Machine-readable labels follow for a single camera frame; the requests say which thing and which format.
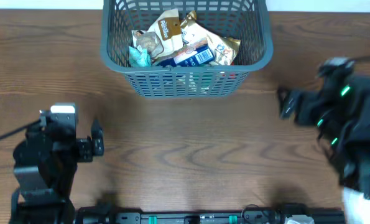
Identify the green lid jar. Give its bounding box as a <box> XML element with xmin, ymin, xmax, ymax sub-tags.
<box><xmin>190</xmin><ymin>74</ymin><xmax>214</xmax><ymax>91</ymax></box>

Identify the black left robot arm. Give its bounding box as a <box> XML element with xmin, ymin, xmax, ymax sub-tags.
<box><xmin>9</xmin><ymin>119</ymin><xmax>104</xmax><ymax>223</ymax></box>

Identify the small teal white sachet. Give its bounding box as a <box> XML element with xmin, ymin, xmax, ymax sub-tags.
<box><xmin>129</xmin><ymin>45</ymin><xmax>152</xmax><ymax>67</ymax></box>

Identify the gold foil food pouch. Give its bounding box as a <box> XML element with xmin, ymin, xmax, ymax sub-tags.
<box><xmin>180</xmin><ymin>11</ymin><xmax>241</xmax><ymax>65</ymax></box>

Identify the grey plastic basket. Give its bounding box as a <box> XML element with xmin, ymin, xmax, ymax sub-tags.
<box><xmin>101</xmin><ymin>0</ymin><xmax>273</xmax><ymax>98</ymax></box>

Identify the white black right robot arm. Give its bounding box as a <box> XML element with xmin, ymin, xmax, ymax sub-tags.
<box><xmin>277</xmin><ymin>76</ymin><xmax>370</xmax><ymax>223</ymax></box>

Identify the tissue pocket pack bundle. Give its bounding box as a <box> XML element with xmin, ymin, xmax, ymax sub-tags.
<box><xmin>153</xmin><ymin>38</ymin><xmax>215</xmax><ymax>67</ymax></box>

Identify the beige snack bag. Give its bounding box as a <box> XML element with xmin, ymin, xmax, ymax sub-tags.
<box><xmin>132</xmin><ymin>9</ymin><xmax>183</xmax><ymax>60</ymax></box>

